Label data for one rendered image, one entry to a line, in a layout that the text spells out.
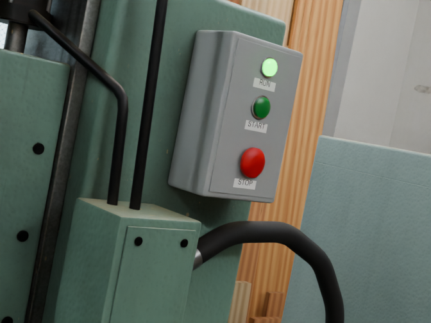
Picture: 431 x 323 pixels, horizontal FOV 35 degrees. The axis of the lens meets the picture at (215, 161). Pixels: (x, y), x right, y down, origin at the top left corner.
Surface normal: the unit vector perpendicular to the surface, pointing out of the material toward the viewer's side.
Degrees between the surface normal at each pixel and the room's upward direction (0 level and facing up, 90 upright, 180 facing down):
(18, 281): 90
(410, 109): 90
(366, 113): 90
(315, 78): 87
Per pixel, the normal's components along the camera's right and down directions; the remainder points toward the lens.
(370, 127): 0.58, 0.15
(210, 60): -0.75, -0.11
